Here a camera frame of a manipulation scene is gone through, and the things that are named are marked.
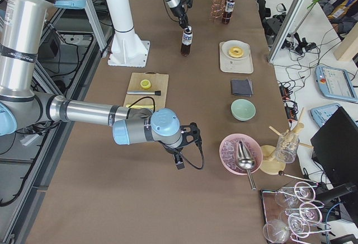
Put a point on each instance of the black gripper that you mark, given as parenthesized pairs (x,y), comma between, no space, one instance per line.
(178,12)
(172,151)

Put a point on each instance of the tea bottle white cap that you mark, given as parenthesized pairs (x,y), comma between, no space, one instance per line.
(186,42)

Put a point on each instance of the tea bottle in rack left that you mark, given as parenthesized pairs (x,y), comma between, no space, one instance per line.
(229,7)

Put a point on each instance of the cream serving tray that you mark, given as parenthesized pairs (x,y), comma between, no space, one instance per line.
(244,66)

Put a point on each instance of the black tray with wine glasses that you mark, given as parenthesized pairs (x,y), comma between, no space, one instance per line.
(292,213)

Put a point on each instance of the pink bowl of ice cubes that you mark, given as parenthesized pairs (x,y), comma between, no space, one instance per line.
(227,148)

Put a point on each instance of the white plate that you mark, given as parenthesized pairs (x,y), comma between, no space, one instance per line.
(228,44)

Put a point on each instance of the steel muddler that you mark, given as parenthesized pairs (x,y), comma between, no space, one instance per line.
(144,93)

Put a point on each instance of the glazed donut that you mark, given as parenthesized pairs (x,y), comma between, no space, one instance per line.
(236,52)

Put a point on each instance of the green bowl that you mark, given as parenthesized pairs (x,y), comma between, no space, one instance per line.
(243,110)

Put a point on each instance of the metal ice scoop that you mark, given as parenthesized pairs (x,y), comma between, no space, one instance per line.
(245,161)

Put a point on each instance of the yellow plastic knife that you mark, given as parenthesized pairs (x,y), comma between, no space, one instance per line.
(136,106)

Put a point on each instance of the wooden cutting board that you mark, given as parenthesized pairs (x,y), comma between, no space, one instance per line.
(159,82)

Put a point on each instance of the half lemon slice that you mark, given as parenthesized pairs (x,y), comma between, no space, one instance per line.
(145,84)

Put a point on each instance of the grey folded cloth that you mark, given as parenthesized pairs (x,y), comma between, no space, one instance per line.
(241,87)

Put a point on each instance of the black laptop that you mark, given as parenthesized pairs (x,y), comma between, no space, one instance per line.
(335,147)

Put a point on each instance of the teach pendant tablet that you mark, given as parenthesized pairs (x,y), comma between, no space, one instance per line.
(335,83)

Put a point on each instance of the copper wire bottle rack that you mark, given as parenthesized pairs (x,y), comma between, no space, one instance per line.
(216,10)

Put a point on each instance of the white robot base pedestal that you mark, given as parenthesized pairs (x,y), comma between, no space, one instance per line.
(127,48)

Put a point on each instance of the aluminium frame post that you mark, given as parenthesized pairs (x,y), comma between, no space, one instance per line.
(284,30)

